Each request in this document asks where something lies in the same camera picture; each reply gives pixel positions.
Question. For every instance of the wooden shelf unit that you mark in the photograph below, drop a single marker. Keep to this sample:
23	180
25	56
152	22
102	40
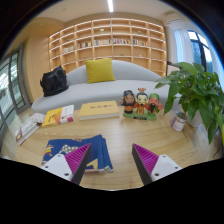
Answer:
110	50

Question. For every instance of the dark-framed window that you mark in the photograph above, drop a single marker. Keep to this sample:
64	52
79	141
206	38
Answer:
201	50

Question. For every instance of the small white printed cup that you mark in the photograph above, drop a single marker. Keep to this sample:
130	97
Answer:
179	121

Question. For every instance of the glass double door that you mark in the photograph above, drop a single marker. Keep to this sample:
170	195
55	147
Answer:
10	86

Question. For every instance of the plain yellow book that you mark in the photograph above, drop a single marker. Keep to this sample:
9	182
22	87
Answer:
99	109

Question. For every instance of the three-figure figurine set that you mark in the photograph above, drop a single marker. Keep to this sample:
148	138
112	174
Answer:
141	103

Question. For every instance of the yellow and orange book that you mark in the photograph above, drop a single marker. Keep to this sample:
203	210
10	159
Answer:
58	116

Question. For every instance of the wall air conditioner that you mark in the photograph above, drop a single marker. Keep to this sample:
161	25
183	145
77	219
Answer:
176	18

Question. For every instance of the long ceiling light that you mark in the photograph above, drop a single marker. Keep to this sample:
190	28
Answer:
110	5

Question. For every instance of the red and white book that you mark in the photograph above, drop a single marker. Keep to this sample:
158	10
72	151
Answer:
26	130

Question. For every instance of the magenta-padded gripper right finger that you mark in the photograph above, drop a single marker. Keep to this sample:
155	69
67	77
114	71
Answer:
161	166

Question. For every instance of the small patterned pouch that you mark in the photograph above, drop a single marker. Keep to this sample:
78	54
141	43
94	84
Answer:
38	118

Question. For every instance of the green potted plant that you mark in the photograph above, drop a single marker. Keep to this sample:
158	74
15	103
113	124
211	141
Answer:
196	96

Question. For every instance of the yellow cushion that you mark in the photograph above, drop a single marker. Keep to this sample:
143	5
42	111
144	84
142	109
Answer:
100	70

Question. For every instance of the blue printed towel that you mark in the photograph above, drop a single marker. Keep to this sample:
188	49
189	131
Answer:
98	150

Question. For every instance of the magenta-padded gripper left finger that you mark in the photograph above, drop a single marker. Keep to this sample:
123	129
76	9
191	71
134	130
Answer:
58	165

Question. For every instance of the light grey sofa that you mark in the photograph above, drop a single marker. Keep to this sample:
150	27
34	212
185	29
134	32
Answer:
100	91

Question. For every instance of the white curtain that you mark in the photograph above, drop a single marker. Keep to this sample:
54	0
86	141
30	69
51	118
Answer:
183	45

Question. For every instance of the black bag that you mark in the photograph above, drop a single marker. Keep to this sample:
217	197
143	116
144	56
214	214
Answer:
54	81

